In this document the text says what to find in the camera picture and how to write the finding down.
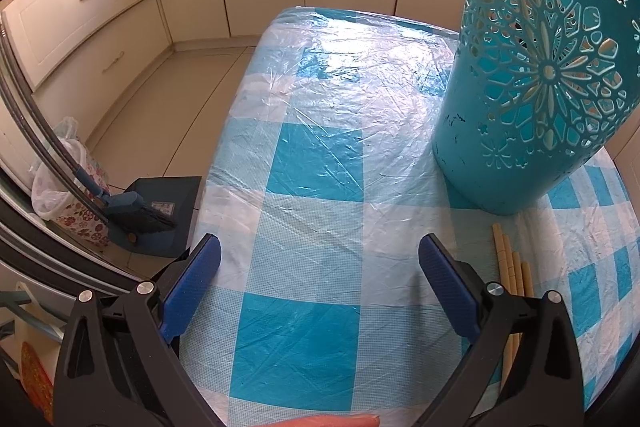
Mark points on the blue checkered plastic tablecloth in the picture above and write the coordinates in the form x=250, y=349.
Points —
x=320, y=207

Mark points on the blue perforated plastic basket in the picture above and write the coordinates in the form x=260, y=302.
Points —
x=480, y=147

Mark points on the person's left hand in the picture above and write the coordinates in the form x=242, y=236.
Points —
x=330, y=422

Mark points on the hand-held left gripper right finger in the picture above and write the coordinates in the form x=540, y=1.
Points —
x=450, y=287

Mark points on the red patterned container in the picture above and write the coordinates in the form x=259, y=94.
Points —
x=37, y=382

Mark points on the floral trash bin with bag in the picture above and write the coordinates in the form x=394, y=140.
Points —
x=75, y=217

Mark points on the dark blue dustpan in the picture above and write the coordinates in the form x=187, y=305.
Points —
x=175, y=192

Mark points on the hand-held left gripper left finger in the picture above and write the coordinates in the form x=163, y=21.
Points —
x=192, y=287

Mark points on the bundle of wooden chopsticks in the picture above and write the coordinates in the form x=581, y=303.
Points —
x=502, y=252

